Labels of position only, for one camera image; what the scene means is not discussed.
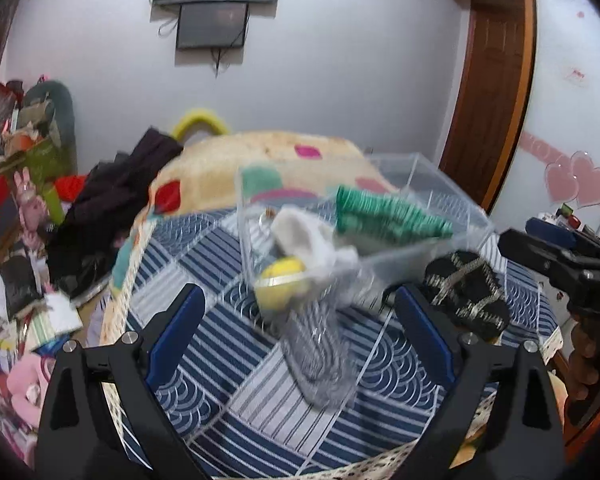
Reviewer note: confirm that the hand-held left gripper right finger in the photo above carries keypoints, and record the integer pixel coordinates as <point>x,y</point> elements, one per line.
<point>422,325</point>

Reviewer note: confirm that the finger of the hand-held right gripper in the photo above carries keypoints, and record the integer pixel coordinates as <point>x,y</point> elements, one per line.
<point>527,252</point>
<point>550,230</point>

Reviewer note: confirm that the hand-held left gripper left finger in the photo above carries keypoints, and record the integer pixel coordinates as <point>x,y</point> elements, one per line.
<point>177,330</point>

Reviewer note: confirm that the black gold-patterned sock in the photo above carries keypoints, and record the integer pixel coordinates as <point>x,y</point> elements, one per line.
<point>472,302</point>

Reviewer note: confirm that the grey striped sock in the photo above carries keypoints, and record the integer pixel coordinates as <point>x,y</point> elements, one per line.
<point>320,360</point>

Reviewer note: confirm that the clear plastic box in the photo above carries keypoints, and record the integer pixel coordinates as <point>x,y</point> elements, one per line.
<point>420,175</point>

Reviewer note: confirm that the yellow round soft toy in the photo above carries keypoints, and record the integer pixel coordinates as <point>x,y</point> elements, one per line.
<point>280,275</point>

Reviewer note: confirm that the person's right hand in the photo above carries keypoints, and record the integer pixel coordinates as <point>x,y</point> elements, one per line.
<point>582,355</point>

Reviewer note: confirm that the small items on nightstand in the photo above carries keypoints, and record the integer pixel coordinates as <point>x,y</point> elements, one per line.
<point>570,217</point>

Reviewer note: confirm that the pink heart stickers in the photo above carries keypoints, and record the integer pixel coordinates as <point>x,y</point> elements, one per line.
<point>587,180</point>

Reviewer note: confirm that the blue patterned bed sheet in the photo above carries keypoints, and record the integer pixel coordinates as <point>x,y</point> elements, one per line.
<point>220,400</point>

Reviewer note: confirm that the white notebook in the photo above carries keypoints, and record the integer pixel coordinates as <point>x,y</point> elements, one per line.
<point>60,312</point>

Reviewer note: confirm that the green striped sock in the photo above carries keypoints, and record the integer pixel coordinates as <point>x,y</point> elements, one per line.
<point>380,210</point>

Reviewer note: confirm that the white sock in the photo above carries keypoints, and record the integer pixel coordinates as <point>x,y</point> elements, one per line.
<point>295,230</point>

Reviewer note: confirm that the brown wooden door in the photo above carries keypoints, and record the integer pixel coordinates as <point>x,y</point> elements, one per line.
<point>490,85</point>

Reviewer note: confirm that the pile of dark clothes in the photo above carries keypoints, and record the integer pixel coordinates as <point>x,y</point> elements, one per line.
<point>115,185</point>

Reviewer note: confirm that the pink slippers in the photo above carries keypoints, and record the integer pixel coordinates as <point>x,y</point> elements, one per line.
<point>27,390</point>

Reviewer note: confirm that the black book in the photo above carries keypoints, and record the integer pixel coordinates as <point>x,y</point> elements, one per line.
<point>20,285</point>

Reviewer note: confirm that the cream blanket with coloured dots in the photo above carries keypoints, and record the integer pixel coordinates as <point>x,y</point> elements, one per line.
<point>215,170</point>

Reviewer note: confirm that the white wardrobe panel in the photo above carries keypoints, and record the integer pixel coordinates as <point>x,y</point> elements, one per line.
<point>565,60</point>

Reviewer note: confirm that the green bottle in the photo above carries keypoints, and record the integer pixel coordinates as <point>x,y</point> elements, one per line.
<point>54,205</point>

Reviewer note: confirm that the red cloth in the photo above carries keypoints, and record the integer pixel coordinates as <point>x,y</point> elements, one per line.
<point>72,187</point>

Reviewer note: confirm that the pink plush rabbit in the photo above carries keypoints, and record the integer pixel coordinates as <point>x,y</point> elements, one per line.
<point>30,205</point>

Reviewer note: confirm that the brown curtain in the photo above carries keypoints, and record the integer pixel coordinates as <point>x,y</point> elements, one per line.
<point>0,25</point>

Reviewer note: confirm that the dark framed wall panel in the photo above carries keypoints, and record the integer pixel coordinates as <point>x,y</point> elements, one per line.
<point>212,25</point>

